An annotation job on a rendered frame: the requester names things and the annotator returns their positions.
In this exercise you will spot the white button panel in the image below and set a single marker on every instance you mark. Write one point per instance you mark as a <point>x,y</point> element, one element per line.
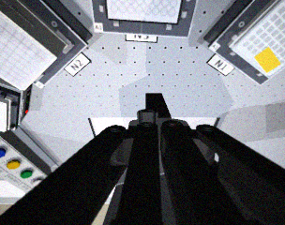
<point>22,162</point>

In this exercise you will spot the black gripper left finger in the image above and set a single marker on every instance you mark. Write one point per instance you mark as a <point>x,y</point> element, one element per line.
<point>74,193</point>

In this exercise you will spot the white label sign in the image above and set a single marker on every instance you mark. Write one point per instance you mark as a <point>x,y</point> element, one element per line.
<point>141,38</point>
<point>77,64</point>
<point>220,65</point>

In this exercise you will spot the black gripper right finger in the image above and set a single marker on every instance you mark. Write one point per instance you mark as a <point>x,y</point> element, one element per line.
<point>203,193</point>

